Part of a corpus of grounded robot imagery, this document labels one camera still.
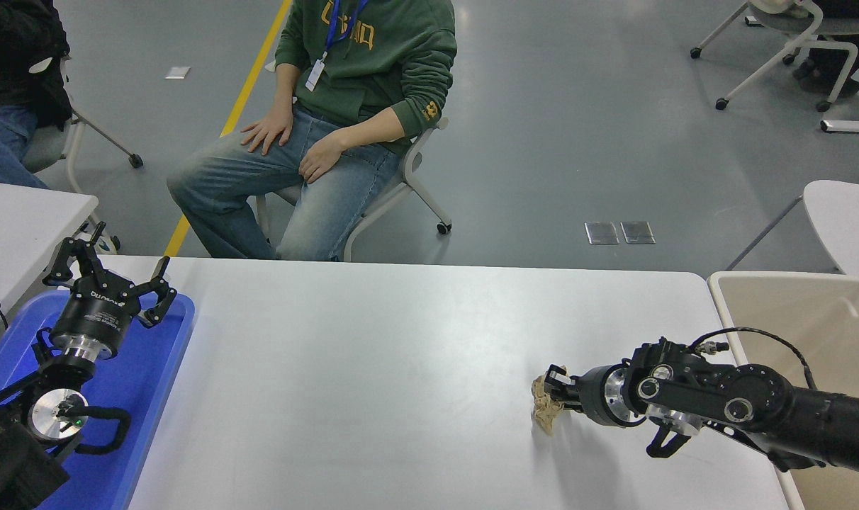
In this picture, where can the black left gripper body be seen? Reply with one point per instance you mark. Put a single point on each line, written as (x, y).
(96, 312)

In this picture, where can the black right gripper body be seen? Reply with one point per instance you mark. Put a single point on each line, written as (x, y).
(596, 397)

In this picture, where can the tan paper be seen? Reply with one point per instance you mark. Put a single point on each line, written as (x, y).
(543, 418)

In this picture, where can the person's right forearm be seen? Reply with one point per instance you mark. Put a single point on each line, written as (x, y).
(285, 92)

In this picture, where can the person's left forearm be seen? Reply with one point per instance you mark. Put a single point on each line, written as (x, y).
(373, 129)

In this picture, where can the person's right hand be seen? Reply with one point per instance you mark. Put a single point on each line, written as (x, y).
(270, 134)

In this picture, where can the person's left hand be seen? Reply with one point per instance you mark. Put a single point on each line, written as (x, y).
(323, 157)

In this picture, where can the white side table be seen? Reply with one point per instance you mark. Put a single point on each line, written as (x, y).
(18, 227)

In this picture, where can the blue plastic tray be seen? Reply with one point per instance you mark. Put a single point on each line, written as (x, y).
(146, 397)

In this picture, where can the white wheeled chair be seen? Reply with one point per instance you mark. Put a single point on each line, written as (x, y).
(380, 208)
(43, 149)
(819, 27)

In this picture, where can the metal floor plate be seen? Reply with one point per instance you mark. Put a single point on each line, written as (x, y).
(638, 232)
(602, 233)

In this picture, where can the person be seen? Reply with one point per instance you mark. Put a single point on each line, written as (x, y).
(387, 57)
(830, 78)
(11, 57)

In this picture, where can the large pale bin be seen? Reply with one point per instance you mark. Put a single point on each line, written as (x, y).
(791, 304)

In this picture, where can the white rounded table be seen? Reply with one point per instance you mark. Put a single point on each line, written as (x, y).
(848, 219)

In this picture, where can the white bar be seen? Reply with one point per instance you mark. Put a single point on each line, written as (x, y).
(855, 127)

